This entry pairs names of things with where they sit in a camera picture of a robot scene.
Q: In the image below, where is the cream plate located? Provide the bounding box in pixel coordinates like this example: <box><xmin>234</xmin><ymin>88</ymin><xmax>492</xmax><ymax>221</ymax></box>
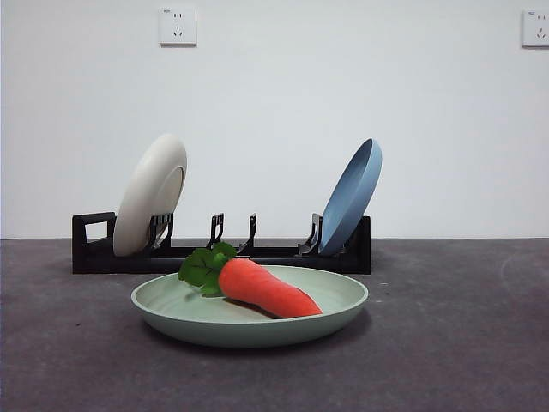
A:
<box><xmin>112</xmin><ymin>132</ymin><xmax>189</xmax><ymax>258</ymax></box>

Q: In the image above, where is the orange carrot with green leaves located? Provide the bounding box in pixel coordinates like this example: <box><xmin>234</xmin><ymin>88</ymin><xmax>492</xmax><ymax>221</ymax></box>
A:
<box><xmin>178</xmin><ymin>241</ymin><xmax>323</xmax><ymax>319</ymax></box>

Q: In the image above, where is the white wall socket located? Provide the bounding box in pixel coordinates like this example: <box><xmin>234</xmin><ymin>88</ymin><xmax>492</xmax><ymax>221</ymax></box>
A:
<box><xmin>522</xmin><ymin>9</ymin><xmax>549</xmax><ymax>48</ymax></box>
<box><xmin>160</xmin><ymin>8</ymin><xmax>198</xmax><ymax>47</ymax></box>

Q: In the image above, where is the blue plate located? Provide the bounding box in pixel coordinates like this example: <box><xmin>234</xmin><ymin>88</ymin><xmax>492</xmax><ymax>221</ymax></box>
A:
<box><xmin>317</xmin><ymin>137</ymin><xmax>383</xmax><ymax>255</ymax></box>

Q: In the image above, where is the green plate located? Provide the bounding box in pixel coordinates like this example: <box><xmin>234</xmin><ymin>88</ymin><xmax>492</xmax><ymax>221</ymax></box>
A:
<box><xmin>130</xmin><ymin>264</ymin><xmax>369</xmax><ymax>348</ymax></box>

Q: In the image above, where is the black plate rack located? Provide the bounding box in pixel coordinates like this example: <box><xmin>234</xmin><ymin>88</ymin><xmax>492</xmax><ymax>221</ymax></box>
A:
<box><xmin>71</xmin><ymin>211</ymin><xmax>371</xmax><ymax>275</ymax></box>

